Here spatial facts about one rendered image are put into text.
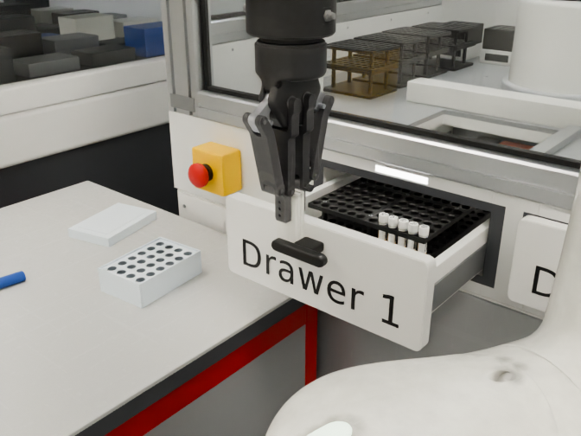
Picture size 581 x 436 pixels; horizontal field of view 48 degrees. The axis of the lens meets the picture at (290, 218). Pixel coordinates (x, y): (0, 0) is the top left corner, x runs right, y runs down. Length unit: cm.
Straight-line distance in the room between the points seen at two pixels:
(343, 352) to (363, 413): 76
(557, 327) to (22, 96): 118
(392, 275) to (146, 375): 31
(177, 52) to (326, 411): 87
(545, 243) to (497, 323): 15
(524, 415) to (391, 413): 6
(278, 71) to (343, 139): 28
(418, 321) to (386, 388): 38
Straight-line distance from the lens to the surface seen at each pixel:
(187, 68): 112
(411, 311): 71
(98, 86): 149
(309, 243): 74
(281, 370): 100
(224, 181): 105
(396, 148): 87
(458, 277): 80
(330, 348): 109
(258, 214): 80
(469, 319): 91
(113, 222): 115
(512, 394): 34
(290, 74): 66
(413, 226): 79
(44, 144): 144
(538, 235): 80
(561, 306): 38
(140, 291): 91
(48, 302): 98
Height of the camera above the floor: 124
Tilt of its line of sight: 24 degrees down
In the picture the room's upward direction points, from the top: straight up
